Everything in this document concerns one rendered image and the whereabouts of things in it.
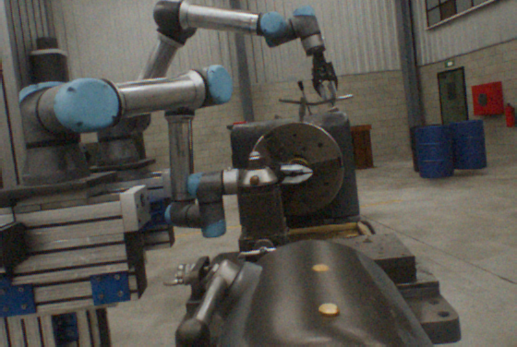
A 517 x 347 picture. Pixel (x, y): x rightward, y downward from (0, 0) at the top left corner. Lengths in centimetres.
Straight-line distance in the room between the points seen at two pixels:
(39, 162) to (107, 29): 1088
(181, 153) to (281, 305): 113
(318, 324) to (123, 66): 1152
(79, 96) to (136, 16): 1097
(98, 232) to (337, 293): 88
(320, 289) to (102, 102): 81
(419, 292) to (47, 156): 84
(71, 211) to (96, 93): 29
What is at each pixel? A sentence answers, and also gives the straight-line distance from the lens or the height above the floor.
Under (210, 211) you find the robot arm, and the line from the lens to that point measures 124.
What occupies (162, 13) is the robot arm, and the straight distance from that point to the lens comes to 153.
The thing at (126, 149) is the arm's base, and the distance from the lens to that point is 156.
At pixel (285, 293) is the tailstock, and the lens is 23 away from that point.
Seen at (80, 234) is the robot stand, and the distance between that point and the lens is 108.
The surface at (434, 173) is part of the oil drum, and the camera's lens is 785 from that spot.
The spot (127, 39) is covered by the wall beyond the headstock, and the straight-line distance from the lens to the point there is 1181.
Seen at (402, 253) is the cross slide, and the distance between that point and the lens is 84.
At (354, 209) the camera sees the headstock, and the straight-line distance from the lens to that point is 160.
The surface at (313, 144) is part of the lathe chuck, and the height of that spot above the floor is 116.
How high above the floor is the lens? 123
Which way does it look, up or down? 3 degrees down
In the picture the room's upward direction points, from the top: 7 degrees counter-clockwise
